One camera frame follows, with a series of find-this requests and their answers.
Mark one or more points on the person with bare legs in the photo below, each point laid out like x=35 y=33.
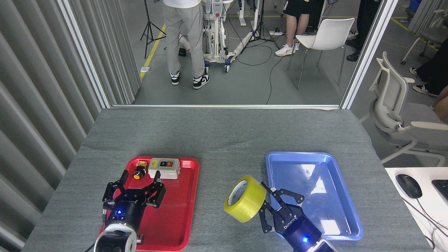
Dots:
x=297 y=24

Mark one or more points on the yellow tape roll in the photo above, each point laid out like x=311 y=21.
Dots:
x=248 y=204

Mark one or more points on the silver crossbar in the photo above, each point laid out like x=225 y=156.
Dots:
x=224 y=106

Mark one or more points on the grey chair with metal legs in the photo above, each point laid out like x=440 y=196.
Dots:
x=432 y=35

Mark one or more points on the black keyboard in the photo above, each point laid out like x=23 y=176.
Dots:
x=441 y=189

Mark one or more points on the orange push button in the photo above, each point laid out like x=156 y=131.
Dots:
x=139 y=172

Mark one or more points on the person in sneakers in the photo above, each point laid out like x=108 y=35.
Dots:
x=183 y=35

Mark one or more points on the grey office chair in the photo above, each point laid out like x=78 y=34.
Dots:
x=388 y=91

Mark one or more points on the small black terminal block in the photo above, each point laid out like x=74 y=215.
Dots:
x=140 y=238

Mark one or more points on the black tripod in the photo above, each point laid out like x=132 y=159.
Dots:
x=260 y=31
x=150 y=29

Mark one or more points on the white desk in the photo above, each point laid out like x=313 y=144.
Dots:
x=425 y=210

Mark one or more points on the person's forearm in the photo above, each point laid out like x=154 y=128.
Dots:
x=442 y=105

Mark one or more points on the white two-button switch box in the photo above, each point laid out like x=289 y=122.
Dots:
x=163 y=168

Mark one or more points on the silver post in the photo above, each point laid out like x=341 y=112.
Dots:
x=84 y=52
x=367 y=52

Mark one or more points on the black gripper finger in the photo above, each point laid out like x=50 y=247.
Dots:
x=112 y=192
x=157 y=194
x=266 y=218
x=283 y=199

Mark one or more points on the person in dark shoes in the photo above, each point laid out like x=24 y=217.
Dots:
x=365 y=21

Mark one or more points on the white stand on wheels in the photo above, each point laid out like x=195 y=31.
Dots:
x=218 y=45

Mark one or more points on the black computer mouse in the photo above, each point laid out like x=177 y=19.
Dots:
x=408 y=186

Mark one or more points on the red plastic tray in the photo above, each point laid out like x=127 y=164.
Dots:
x=175 y=217

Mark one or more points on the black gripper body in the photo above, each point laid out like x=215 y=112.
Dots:
x=127 y=210
x=295 y=227

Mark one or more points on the seated person's legs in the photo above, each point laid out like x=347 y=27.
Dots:
x=435 y=70

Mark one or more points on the blue plastic tray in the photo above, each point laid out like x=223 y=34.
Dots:
x=325 y=189

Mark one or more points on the blue bin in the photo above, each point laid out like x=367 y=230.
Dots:
x=415 y=5

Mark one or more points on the white plastic chair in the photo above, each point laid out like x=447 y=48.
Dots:
x=329 y=33

